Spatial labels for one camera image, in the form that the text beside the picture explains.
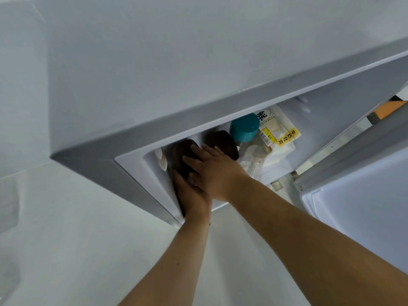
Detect person's left hand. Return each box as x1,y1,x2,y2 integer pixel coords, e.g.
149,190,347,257
172,170,213,224

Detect person's right hand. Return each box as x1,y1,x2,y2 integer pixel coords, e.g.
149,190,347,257
182,144,253,203

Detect dark brown bread bun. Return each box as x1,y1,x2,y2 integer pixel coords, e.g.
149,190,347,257
167,139,202,218
203,130,240,162

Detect person's right forearm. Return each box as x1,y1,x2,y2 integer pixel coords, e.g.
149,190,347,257
225,176,408,306

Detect person's left forearm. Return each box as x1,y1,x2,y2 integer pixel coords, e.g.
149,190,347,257
117,217,211,306

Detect clear bottle with teal cap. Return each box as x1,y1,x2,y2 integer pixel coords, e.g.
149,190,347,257
229,113,273,186

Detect white toast bread bag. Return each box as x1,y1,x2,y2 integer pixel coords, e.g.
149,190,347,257
253,105,302,186

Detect grey refrigerator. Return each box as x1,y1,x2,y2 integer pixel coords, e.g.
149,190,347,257
32,0,408,230

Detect grey refrigerator door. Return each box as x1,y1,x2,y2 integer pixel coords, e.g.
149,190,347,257
293,102,408,275

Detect orange packet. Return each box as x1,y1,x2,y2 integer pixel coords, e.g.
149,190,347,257
367,99,408,122

